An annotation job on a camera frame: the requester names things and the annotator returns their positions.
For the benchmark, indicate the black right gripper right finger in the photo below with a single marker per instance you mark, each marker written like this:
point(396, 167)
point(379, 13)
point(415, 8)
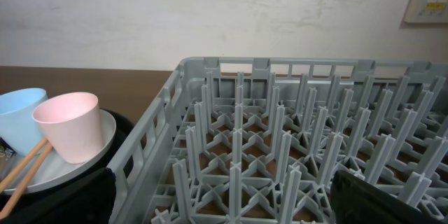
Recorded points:
point(356, 202)

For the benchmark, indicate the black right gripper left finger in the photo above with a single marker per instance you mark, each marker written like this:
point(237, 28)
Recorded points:
point(88, 200)

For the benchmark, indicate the wooden chopstick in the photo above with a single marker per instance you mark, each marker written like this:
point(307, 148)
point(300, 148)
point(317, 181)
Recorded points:
point(25, 181)
point(20, 166)

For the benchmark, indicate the pink cup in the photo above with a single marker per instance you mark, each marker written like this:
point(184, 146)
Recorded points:
point(72, 124)

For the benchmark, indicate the light blue cup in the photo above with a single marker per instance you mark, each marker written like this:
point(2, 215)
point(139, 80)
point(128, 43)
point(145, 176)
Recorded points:
point(18, 128)

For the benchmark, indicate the grey dishwasher rack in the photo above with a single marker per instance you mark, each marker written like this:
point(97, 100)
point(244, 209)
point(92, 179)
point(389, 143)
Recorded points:
point(258, 140)

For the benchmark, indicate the round black serving tray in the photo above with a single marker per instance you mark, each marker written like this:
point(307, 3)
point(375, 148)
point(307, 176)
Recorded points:
point(123, 128)

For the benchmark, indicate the wall control panel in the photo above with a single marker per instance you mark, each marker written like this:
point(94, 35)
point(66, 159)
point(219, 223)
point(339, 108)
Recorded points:
point(426, 11)

